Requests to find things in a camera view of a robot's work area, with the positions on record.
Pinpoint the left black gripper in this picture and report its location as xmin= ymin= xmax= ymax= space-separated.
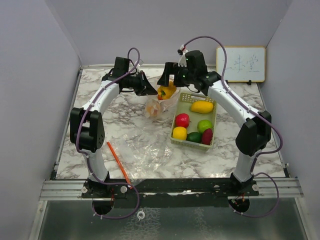
xmin=124 ymin=70 xmax=158 ymax=96

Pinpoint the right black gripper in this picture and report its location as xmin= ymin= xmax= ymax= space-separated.
xmin=157 ymin=62 xmax=196 ymax=88

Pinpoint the yellow toy bell pepper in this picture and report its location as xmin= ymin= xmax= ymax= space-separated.
xmin=157 ymin=81 xmax=177 ymax=100

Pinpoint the orange toy pumpkin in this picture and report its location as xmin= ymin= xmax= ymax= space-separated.
xmin=145 ymin=102 xmax=163 ymax=118

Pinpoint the clear zip top bag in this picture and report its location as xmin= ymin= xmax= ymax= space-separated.
xmin=144 ymin=76 xmax=181 ymax=118

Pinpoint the yellow toy mango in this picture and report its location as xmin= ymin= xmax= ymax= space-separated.
xmin=190 ymin=101 xmax=214 ymax=114

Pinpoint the pale green plastic basket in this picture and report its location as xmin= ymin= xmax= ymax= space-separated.
xmin=170 ymin=92 xmax=217 ymax=151

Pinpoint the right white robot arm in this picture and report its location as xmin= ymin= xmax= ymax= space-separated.
xmin=157 ymin=50 xmax=272 ymax=196

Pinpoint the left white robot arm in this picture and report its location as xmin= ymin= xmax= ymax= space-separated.
xmin=69 ymin=57 xmax=158 ymax=198

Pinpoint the clear bag orange slider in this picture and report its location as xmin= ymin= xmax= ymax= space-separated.
xmin=107 ymin=128 xmax=172 ymax=186

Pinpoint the red toy apple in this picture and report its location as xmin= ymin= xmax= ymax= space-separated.
xmin=174 ymin=113 xmax=190 ymax=128

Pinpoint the yellow toy lemon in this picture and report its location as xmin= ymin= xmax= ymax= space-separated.
xmin=172 ymin=126 xmax=188 ymax=141

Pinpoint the light green toy apple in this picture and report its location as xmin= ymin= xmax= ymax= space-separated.
xmin=197 ymin=119 xmax=213 ymax=134

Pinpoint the dark green toy lime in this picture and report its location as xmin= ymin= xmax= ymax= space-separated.
xmin=186 ymin=132 xmax=202 ymax=143

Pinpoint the dark red toy fruit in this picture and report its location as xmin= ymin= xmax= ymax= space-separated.
xmin=201 ymin=128 xmax=213 ymax=145

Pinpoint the small whiteboard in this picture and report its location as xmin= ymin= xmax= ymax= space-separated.
xmin=216 ymin=46 xmax=266 ymax=83

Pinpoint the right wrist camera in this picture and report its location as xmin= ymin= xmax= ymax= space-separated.
xmin=177 ymin=44 xmax=188 ymax=67

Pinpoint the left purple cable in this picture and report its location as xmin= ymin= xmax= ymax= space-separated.
xmin=76 ymin=47 xmax=141 ymax=220

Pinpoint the purple cable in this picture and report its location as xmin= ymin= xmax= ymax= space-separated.
xmin=178 ymin=35 xmax=285 ymax=218
xmin=76 ymin=47 xmax=141 ymax=220

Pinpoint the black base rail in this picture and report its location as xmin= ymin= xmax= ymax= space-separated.
xmin=81 ymin=178 xmax=259 ymax=209

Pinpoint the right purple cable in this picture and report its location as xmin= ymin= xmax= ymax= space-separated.
xmin=178 ymin=35 xmax=285 ymax=218

